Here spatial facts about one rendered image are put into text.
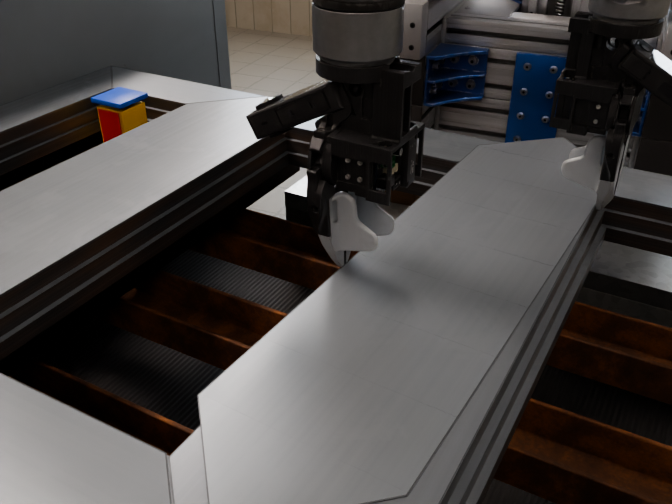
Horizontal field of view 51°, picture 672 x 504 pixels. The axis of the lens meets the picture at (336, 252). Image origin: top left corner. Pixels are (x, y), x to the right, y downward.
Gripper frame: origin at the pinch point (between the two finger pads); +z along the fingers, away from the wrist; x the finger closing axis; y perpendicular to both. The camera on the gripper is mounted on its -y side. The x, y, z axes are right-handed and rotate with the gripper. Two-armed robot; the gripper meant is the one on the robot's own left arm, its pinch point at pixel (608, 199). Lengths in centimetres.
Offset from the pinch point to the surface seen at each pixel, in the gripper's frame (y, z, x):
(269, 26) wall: 271, 84, -328
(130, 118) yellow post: 69, 1, 4
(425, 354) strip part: 7.8, 0.7, 34.4
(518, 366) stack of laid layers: 1.0, 2.5, 30.0
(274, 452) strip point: 13, 1, 49
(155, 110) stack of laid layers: 70, 2, -2
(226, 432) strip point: 17, 1, 49
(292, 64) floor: 217, 87, -272
